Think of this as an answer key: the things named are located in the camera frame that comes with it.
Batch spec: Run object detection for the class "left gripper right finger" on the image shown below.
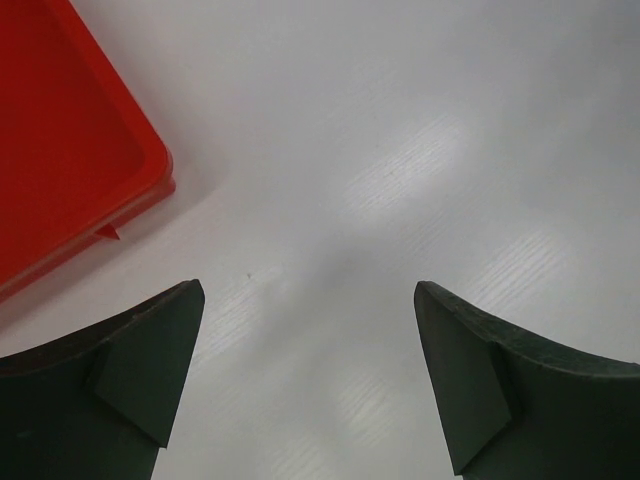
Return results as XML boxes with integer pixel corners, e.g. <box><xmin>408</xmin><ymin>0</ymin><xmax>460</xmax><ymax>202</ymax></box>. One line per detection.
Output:
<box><xmin>414</xmin><ymin>281</ymin><xmax>639</xmax><ymax>479</ymax></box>

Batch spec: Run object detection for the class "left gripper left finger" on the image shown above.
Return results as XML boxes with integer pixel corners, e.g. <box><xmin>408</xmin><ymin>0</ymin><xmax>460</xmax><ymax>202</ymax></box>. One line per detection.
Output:
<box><xmin>1</xmin><ymin>280</ymin><xmax>204</xmax><ymax>479</ymax></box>

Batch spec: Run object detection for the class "red plastic tray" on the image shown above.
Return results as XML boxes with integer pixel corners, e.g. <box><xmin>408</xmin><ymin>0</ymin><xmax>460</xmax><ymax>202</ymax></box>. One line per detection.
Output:
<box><xmin>1</xmin><ymin>1</ymin><xmax>175</xmax><ymax>297</ymax></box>

